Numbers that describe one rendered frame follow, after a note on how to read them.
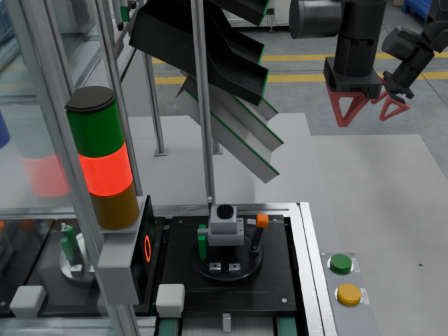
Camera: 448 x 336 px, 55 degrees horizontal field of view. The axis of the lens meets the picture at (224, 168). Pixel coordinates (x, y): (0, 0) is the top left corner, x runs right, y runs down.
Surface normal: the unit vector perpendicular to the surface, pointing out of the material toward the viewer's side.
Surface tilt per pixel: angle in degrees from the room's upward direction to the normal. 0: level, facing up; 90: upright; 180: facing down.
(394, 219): 0
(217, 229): 90
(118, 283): 90
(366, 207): 0
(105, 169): 90
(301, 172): 0
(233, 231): 90
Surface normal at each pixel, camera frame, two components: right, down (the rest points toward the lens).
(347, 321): -0.04, -0.80
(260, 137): -0.18, 0.59
